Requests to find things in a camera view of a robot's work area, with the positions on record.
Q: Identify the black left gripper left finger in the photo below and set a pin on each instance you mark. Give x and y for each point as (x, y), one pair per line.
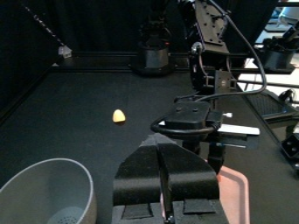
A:
(136, 175)

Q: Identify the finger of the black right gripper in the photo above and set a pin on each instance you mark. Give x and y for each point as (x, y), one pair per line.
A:
(217, 159)
(191, 147)

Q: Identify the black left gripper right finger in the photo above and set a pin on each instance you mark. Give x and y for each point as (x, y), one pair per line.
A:
(191, 178)

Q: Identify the yellow toy drumstick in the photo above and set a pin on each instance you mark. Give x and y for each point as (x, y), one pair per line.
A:
(119, 116)

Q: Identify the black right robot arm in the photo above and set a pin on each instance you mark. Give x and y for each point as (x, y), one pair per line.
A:
(210, 29)

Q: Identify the pink plate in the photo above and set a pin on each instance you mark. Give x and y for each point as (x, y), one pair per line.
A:
(235, 192)

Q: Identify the black mesh tray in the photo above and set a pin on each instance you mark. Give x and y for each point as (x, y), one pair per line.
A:
(269, 103)

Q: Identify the grey perforated bowl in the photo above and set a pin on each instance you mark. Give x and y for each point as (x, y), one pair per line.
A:
(47, 189)

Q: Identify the small white tag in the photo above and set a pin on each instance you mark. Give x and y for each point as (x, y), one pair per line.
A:
(64, 52)

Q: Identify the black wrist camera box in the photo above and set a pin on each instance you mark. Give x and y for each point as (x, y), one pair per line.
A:
(189, 114)

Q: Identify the black square bracket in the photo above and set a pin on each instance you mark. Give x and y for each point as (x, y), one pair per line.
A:
(291, 147)

